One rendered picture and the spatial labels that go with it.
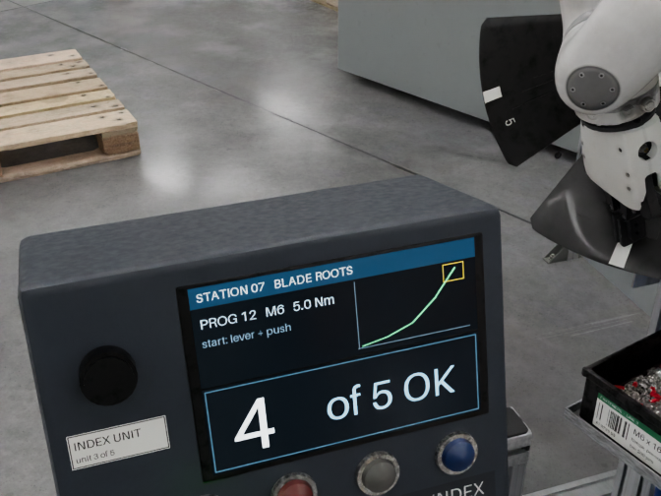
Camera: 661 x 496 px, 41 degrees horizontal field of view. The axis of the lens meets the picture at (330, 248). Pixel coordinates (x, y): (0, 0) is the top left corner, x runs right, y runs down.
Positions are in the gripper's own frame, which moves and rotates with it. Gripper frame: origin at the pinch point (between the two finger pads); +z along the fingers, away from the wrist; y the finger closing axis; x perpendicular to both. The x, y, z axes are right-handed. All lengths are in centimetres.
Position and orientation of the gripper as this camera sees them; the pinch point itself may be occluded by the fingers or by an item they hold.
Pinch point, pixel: (629, 225)
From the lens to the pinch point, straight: 105.5
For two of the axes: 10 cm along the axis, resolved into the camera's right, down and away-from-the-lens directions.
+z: 2.8, 7.7, 5.8
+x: -9.0, 4.1, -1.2
